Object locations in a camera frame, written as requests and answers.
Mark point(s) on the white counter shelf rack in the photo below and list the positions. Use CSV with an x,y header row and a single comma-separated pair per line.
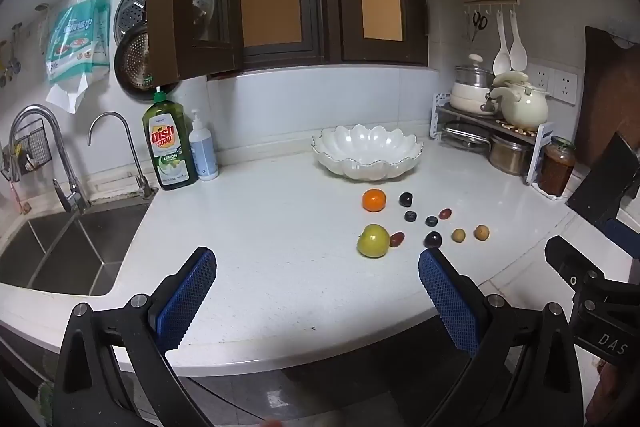
x,y
540,147

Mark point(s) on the round metal steamer plate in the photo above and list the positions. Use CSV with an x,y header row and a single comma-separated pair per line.
x,y
131,7

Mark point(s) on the glass jar of sauce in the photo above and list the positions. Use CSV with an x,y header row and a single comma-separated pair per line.
x,y
555,169

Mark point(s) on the person's right hand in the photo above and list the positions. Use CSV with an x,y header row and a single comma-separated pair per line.
x,y
602,397

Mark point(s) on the tall chrome faucet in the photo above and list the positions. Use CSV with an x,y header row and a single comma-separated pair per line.
x,y
67,187

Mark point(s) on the blueberry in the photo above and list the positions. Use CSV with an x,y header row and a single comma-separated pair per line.
x,y
410,216
431,221

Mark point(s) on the yellow-brown longan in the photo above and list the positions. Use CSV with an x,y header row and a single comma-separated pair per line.
x,y
481,232
458,235

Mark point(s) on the green cloth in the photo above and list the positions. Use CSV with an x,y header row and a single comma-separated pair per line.
x,y
44,402

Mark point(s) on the white wall socket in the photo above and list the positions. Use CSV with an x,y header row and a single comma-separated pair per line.
x,y
565,87
542,77

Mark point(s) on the stainless steel sink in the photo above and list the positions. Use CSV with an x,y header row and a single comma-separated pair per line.
x,y
75,247

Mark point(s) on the white plastic spoon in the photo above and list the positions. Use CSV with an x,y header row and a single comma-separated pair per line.
x,y
501,57
518,49

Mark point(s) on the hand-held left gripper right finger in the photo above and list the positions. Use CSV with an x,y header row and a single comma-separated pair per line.
x,y
447,302

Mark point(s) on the white scalloped bowl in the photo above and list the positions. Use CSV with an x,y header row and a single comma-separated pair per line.
x,y
367,152

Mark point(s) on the steel pan lid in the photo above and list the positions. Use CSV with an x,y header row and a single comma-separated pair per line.
x,y
465,134

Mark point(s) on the stainless steel pot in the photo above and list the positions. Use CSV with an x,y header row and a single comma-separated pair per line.
x,y
510,154

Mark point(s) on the green apple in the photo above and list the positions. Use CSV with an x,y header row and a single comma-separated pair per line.
x,y
373,241

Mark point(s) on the black cleaver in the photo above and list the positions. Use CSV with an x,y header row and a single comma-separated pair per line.
x,y
597,187

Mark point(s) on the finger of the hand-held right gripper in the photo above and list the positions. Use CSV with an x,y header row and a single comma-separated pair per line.
x,y
625,237
567,259

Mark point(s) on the hanging metal utensil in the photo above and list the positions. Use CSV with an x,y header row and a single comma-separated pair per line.
x,y
16,52

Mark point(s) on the black scissors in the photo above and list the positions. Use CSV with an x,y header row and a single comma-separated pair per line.
x,y
479,23

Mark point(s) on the cream ceramic kettle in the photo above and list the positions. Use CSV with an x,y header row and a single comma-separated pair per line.
x,y
522,107

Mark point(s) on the slim chrome faucet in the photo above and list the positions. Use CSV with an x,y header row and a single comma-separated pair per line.
x,y
135,162

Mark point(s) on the plastic bag of paper towels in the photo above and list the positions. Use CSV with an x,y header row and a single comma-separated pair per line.
x,y
75,37

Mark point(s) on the white pot with glass lid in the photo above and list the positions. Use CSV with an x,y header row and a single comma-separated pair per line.
x,y
470,92

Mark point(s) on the dark wooden cutting board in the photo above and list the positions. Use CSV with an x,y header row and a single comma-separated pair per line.
x,y
605,92

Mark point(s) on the orange mandarin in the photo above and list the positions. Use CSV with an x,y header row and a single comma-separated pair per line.
x,y
374,200

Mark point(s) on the green dish soap bottle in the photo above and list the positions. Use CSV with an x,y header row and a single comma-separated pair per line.
x,y
167,142

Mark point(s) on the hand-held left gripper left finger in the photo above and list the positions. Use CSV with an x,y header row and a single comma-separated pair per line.
x,y
185,297

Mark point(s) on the white pump soap bottle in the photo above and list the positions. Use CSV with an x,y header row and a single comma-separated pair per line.
x,y
202,152

